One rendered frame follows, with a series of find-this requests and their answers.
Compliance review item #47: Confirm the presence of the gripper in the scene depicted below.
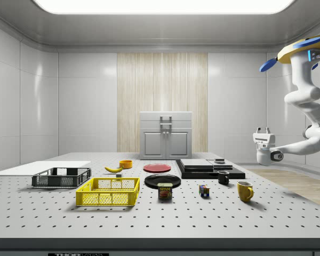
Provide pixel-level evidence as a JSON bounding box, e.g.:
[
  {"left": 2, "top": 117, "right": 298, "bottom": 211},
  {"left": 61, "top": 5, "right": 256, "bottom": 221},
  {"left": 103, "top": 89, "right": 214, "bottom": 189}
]
[{"left": 252, "top": 127, "right": 276, "bottom": 147}]

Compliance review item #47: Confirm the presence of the black mug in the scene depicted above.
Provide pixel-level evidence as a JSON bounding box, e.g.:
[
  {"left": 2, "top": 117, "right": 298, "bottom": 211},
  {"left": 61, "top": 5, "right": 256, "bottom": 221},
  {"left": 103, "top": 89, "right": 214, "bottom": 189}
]
[{"left": 217, "top": 170, "right": 230, "bottom": 185}]

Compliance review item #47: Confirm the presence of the yellow basket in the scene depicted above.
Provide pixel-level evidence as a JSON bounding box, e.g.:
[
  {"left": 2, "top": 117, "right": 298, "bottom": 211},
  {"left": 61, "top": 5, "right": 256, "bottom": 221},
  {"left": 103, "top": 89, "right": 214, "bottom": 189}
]
[{"left": 75, "top": 177, "right": 141, "bottom": 206}]

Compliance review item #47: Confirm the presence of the puzzle cube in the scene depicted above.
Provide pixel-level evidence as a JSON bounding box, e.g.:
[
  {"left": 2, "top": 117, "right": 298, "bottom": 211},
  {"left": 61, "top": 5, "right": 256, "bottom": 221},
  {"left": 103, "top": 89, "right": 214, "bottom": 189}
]
[{"left": 198, "top": 185, "right": 211, "bottom": 198}]

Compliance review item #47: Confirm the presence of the red plate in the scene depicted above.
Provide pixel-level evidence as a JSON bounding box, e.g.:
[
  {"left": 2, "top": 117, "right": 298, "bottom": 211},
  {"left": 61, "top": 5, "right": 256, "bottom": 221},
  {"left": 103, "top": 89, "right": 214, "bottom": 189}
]
[{"left": 143, "top": 163, "right": 172, "bottom": 173}]

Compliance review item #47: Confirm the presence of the black stove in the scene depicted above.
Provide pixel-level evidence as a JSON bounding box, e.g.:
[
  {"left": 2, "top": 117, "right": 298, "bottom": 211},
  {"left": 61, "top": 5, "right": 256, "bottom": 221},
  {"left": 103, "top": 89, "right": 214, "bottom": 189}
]
[{"left": 175, "top": 158, "right": 246, "bottom": 180}]

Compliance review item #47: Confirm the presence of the dark grey basket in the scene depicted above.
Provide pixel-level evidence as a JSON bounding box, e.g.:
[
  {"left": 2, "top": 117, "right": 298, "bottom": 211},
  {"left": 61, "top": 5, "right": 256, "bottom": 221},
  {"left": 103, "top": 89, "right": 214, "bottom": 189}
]
[{"left": 31, "top": 167, "right": 92, "bottom": 189}]

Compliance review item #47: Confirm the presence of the white board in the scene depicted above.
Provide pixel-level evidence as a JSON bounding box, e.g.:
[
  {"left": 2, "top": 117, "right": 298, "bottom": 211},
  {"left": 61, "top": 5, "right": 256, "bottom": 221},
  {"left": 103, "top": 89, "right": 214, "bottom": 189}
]
[{"left": 0, "top": 161, "right": 92, "bottom": 176}]

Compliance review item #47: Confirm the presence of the white cabinet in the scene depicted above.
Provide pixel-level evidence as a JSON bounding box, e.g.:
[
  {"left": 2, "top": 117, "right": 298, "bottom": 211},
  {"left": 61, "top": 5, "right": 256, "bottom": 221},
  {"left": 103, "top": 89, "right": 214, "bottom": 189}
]
[{"left": 139, "top": 111, "right": 193, "bottom": 160}]

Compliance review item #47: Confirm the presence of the yellow mug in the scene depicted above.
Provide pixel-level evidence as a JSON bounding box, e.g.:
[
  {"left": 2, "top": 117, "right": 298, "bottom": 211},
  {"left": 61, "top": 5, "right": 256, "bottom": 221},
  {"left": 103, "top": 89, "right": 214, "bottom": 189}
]
[{"left": 237, "top": 181, "right": 254, "bottom": 202}]

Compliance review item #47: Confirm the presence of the black plate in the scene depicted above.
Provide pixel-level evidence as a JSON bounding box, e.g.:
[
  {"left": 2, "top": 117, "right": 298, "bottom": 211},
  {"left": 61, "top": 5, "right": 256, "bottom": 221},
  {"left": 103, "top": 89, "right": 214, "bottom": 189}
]
[{"left": 144, "top": 173, "right": 182, "bottom": 188}]

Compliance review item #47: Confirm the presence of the flat-sided can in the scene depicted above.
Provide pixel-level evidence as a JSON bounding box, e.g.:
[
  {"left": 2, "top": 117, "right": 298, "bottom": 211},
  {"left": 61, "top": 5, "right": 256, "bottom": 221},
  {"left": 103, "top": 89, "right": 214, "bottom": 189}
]
[{"left": 157, "top": 182, "right": 173, "bottom": 199}]

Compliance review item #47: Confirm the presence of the drone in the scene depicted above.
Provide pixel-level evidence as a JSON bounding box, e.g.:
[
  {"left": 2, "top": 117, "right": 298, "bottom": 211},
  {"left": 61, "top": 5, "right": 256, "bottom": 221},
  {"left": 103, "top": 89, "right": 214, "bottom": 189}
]
[{"left": 259, "top": 35, "right": 320, "bottom": 73}]

